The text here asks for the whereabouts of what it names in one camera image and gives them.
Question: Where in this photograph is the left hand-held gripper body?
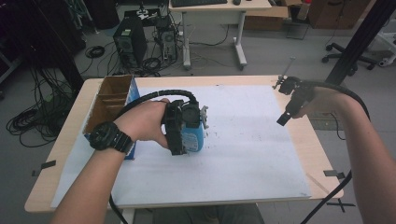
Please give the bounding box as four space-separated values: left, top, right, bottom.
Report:
161 98 203 157

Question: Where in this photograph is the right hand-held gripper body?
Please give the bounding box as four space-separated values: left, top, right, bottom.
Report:
276 76 316 127

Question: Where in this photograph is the cardboard box with dividers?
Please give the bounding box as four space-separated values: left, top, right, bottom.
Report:
81 74 142 161

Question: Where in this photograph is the person's right hand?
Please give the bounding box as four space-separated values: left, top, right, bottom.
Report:
292 86 347 119

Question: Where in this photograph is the person's left hand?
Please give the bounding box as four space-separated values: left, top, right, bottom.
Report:
113 97 171 149

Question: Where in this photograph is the white table mat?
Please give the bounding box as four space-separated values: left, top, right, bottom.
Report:
50 85 313 209

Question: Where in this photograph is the flat brown cardboard box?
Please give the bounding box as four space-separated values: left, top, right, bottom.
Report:
243 5 291 32

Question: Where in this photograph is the black office chair base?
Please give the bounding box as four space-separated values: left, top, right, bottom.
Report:
321 42 378 77

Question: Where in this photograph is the black wrist watch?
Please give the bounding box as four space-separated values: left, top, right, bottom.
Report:
89 120 136 156

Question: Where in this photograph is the brown cabinet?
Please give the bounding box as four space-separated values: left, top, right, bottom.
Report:
307 0 372 31

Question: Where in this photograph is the small black computer tower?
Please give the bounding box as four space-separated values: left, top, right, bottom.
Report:
158 25 178 63

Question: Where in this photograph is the black tape strip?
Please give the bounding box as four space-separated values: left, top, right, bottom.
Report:
322 169 347 180
31 160 57 177

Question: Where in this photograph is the white desk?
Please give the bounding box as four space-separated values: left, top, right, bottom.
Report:
168 0 273 71

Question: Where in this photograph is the large black computer tower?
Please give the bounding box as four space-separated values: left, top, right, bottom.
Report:
112 16 148 69

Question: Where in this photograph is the black keyboard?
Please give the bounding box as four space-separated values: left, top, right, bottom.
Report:
170 0 229 8

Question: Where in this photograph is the black tape cross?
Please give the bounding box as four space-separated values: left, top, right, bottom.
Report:
326 198 357 214

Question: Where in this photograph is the black curtain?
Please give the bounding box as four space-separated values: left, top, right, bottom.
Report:
0 0 87 94

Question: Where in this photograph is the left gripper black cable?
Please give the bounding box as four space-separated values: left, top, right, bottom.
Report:
107 89 200 224

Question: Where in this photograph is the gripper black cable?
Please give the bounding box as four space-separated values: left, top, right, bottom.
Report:
299 79 372 224
107 89 200 224

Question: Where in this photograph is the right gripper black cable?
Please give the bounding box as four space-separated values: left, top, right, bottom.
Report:
299 79 372 224

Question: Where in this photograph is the black metal post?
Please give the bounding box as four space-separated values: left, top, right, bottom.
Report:
324 0 396 87

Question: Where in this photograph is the coiled black cable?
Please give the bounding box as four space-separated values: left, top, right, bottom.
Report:
84 45 106 60

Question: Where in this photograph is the bundle of black floor cables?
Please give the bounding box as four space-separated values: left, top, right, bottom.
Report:
5 66 78 149

